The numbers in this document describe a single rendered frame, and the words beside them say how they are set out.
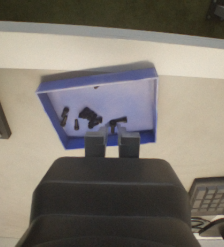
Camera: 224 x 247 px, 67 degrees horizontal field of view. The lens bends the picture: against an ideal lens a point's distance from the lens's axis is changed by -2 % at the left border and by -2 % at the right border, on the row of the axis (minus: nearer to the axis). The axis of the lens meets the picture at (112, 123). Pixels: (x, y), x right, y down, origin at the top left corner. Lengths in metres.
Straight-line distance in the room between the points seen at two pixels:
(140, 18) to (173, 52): 0.93
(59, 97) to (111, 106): 0.06
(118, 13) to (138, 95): 0.92
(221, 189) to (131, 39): 0.33
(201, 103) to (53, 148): 0.23
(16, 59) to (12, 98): 0.06
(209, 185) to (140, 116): 0.23
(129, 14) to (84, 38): 0.93
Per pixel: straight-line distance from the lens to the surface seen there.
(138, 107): 0.22
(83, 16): 1.12
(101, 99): 0.21
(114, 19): 1.11
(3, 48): 0.22
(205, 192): 0.42
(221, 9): 1.16
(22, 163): 0.36
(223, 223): 0.66
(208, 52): 0.21
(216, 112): 0.26
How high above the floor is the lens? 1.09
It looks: 47 degrees down
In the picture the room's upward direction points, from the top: 178 degrees counter-clockwise
